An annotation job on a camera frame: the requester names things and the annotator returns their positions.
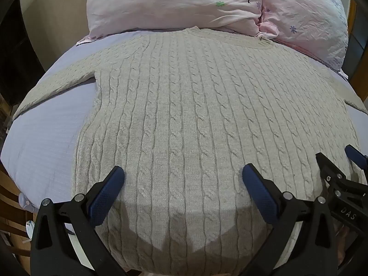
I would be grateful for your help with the pink floral pillow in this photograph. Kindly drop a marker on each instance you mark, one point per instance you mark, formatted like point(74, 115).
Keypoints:
point(172, 3)
point(307, 11)

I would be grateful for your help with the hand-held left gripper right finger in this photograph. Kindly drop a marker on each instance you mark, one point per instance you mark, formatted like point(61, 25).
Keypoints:
point(260, 191)

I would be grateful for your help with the lavender bed sheet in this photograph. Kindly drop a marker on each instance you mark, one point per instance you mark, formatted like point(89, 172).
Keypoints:
point(49, 138)

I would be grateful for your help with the dark cabinet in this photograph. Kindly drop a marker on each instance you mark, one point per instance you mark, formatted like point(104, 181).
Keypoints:
point(20, 51)

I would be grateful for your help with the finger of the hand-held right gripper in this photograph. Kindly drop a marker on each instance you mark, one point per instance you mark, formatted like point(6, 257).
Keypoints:
point(327, 168)
point(354, 153)

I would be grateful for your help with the small white plastic object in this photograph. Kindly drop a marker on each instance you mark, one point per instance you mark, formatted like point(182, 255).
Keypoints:
point(25, 202)

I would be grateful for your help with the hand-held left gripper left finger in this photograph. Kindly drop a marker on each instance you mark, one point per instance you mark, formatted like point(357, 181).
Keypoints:
point(107, 191)

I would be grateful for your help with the wooden chair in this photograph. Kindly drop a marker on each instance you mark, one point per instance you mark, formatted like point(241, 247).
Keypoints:
point(13, 207)

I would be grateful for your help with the wooden door frame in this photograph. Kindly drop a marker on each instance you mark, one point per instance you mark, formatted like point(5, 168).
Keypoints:
point(358, 49)

